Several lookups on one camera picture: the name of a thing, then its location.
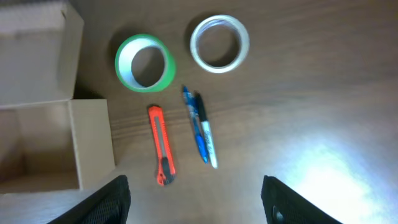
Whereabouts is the beige masking tape roll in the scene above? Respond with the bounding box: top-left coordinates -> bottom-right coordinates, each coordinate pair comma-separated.
188,14 -> 250,74

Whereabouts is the green tape roll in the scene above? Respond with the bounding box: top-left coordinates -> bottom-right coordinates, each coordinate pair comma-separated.
114,34 -> 177,93

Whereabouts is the cardboard box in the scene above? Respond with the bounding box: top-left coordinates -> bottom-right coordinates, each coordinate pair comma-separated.
1,1 -> 115,194

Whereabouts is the blue pen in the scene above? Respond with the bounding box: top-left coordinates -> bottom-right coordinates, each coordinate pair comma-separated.
182,85 -> 208,164

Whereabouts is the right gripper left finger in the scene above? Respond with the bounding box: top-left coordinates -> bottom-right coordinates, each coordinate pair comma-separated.
49,175 -> 131,224

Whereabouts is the orange utility knife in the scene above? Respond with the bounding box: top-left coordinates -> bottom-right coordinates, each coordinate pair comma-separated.
148,105 -> 176,186

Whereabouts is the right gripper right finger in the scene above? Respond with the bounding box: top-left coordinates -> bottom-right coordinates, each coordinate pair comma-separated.
261,175 -> 341,224

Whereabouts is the black white marker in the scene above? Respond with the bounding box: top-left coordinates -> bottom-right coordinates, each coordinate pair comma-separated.
195,92 -> 218,169

